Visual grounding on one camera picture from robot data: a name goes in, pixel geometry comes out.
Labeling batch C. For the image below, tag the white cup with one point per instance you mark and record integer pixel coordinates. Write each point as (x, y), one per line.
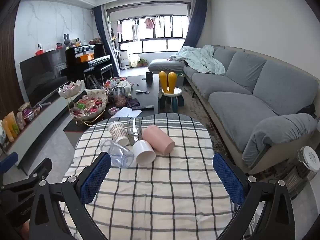
(143, 151)

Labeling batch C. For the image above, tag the purple packet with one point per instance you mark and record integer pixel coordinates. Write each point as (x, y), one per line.
(133, 102)

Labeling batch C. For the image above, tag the pink hanging garment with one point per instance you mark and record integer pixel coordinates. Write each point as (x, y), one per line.
(149, 23)

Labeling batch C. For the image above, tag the white round fan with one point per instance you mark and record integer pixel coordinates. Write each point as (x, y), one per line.
(310, 158)

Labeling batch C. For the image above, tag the grey sofa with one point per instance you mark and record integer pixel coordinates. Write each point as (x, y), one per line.
(250, 100)

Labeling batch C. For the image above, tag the white storage box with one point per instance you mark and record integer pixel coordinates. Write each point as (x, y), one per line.
(180, 80)

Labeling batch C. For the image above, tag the dark coffee table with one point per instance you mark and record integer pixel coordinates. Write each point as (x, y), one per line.
(150, 100)

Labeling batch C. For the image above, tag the white paper sheets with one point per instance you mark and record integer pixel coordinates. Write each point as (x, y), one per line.
(122, 112)

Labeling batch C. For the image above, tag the checkered tablecloth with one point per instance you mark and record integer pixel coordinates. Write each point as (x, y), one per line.
(162, 185)

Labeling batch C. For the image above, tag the grey television cabinet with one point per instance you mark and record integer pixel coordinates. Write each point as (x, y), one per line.
(45, 120)

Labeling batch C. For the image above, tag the pink cup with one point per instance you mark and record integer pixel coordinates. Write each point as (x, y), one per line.
(156, 137)

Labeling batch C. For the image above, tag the electric heater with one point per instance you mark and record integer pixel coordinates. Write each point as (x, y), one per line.
(295, 180)

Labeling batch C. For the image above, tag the colourful snack packet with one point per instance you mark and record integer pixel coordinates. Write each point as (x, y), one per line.
(30, 112)

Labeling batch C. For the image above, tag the pale green blanket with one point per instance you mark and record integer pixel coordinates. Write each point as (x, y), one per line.
(200, 60)

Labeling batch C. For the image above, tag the grey rabbit figure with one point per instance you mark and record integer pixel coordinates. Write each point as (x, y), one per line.
(67, 40)

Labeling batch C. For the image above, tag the clear plastic cup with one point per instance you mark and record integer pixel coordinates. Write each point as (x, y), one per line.
(117, 153)

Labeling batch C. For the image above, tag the potted plant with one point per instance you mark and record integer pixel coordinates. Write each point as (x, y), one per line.
(143, 62)

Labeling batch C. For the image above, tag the tiered shell candy dish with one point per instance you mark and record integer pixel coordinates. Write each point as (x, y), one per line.
(92, 105)

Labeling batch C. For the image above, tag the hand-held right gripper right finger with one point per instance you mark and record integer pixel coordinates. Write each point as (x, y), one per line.
(228, 177)

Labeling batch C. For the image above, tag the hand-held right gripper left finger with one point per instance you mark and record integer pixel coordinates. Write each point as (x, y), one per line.
(96, 177)

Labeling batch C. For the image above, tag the rabbit ear child stool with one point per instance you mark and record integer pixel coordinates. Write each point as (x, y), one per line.
(171, 92)

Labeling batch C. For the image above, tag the grey hanging garment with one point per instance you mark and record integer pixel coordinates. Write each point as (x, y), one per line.
(135, 32)

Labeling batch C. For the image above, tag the blue curtain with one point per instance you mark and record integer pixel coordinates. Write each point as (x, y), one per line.
(105, 37)
(197, 22)

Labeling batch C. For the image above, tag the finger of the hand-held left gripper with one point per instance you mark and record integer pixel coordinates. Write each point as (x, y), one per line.
(37, 172)
(8, 162)

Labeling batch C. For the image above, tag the black television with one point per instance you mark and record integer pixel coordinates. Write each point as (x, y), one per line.
(42, 77)

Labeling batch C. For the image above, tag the white air purifier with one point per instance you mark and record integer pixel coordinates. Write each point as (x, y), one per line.
(125, 60)

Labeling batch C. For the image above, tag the plush toy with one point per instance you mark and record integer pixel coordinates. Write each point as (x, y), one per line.
(125, 87)

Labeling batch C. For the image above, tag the clear glass cup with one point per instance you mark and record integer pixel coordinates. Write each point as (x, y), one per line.
(135, 132)

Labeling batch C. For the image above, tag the black remote control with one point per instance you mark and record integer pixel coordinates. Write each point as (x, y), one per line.
(142, 107)

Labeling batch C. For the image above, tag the black piano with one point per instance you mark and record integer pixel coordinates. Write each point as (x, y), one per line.
(75, 60)

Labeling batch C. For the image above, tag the dotted paper cup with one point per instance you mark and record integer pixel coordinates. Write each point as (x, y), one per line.
(117, 132)

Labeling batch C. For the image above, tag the white spoon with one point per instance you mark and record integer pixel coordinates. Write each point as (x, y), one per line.
(141, 91)

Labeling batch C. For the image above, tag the glass jar with nuts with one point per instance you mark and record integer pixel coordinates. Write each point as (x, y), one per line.
(119, 100)

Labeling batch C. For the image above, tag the orange snack pouch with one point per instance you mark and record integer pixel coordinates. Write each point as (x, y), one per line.
(11, 126)

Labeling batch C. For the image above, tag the black mug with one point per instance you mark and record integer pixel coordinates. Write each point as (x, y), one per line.
(149, 77)

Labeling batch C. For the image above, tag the white security camera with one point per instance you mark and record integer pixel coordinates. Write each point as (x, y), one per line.
(39, 47)

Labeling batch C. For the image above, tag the black piano bench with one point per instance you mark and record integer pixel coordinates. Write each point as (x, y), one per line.
(98, 68)

